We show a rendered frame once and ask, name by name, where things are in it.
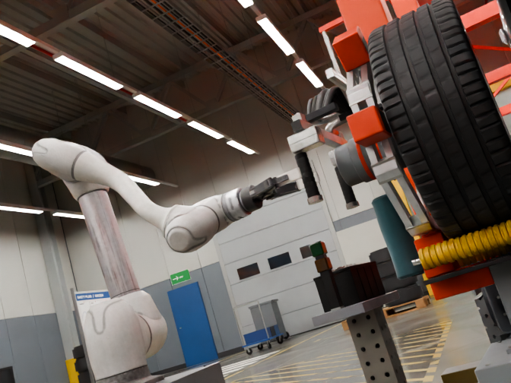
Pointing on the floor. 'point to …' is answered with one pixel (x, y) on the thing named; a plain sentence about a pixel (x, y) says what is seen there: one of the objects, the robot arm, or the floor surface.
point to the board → (84, 300)
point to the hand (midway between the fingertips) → (306, 175)
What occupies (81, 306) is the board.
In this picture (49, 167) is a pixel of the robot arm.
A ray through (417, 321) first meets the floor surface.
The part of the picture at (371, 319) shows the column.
